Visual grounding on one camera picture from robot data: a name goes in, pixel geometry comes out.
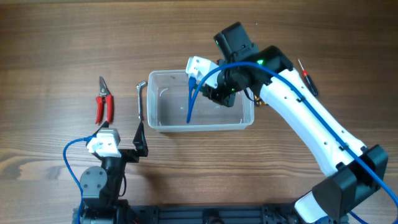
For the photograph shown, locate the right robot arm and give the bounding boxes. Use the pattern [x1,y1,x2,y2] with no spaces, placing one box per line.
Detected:
[197,22,388,223]

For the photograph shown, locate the silver socket wrench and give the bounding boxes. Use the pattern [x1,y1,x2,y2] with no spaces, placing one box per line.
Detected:
[136,80,147,121]

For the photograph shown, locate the red handled pruning shears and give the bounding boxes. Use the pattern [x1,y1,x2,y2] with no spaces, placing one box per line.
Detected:
[95,76,114,124]

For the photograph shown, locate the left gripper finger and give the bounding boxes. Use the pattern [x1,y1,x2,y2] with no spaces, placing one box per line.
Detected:
[93,121,109,136]
[132,121,148,152]

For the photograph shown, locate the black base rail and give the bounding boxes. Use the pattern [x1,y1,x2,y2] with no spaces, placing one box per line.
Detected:
[72,203,349,224]

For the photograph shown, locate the orange black pliers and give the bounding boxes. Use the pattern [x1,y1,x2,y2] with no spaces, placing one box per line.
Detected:
[254,95,267,106]

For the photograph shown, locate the clear plastic container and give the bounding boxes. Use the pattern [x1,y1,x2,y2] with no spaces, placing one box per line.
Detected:
[147,70,254,132]

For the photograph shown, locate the left blue cable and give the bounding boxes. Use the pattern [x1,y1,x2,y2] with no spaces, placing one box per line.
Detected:
[62,136,94,224]

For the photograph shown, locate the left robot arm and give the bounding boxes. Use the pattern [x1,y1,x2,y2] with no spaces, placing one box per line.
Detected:
[72,121,149,224]

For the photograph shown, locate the black red screwdriver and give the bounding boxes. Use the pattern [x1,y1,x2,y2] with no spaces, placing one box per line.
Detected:
[297,58,318,96]

